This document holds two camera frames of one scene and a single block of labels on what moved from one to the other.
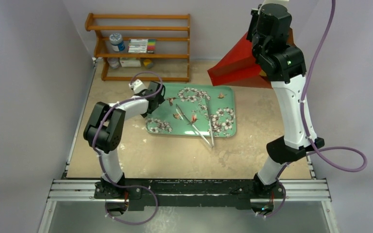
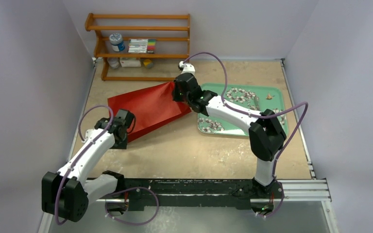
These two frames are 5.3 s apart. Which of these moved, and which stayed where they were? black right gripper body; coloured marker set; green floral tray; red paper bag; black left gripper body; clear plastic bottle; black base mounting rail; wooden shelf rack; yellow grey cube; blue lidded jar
Moved: red paper bag; black left gripper body; black right gripper body; green floral tray
Stayed: yellow grey cube; blue lidded jar; clear plastic bottle; black base mounting rail; wooden shelf rack; coloured marker set
